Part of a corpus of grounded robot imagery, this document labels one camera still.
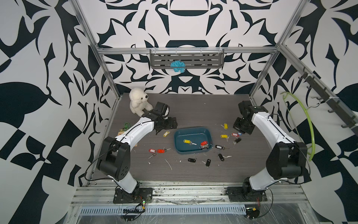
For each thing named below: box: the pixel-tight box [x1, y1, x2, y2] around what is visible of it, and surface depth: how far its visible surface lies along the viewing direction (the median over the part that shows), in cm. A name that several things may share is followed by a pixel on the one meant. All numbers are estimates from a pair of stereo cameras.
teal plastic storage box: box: [174, 126, 213, 155], surface depth 95 cm
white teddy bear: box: [128, 87, 154, 117], surface depth 98 cm
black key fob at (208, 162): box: [205, 158, 212, 167], surface depth 87 cm
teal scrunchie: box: [170, 59, 186, 73], surface depth 93 cm
